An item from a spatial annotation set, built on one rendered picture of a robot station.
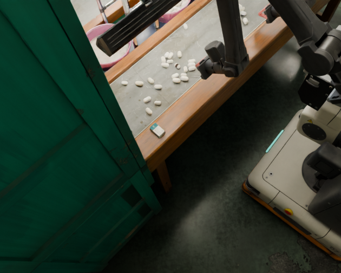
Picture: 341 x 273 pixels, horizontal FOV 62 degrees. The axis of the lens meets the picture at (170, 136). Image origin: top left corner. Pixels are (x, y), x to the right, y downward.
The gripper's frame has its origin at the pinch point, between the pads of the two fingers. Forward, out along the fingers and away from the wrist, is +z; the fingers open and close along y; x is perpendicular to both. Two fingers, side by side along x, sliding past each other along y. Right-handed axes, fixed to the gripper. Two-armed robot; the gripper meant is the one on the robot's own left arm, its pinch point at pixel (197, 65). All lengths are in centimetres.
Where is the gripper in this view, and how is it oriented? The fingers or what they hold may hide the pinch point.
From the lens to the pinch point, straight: 128.2
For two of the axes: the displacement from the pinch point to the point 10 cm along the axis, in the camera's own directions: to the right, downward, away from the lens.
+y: -7.1, 6.6, -2.4
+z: -4.9, -2.2, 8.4
